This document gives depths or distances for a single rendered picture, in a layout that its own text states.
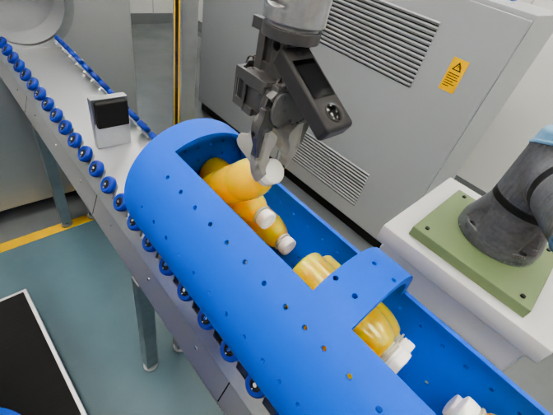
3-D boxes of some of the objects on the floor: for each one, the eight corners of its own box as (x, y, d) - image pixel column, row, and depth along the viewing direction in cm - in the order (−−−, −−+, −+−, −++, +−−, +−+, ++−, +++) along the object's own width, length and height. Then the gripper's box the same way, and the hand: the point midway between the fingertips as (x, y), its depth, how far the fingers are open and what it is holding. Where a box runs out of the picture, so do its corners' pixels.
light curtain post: (182, 252, 195) (194, -194, 85) (188, 258, 193) (207, -193, 82) (172, 256, 192) (171, -203, 81) (178, 263, 189) (184, -202, 78)
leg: (71, 219, 197) (44, 122, 156) (74, 226, 194) (48, 128, 153) (59, 223, 193) (29, 123, 153) (63, 229, 191) (33, 130, 150)
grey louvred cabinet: (240, 100, 353) (264, -80, 258) (420, 228, 255) (565, 15, 160) (195, 109, 320) (204, -93, 226) (381, 260, 222) (535, 16, 127)
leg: (153, 356, 151) (146, 268, 110) (160, 366, 148) (155, 280, 107) (141, 363, 147) (128, 276, 106) (147, 375, 145) (137, 289, 104)
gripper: (297, 11, 46) (268, 147, 60) (227, 11, 39) (213, 164, 53) (345, 34, 42) (302, 174, 56) (276, 37, 35) (247, 196, 49)
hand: (271, 172), depth 52 cm, fingers closed on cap, 4 cm apart
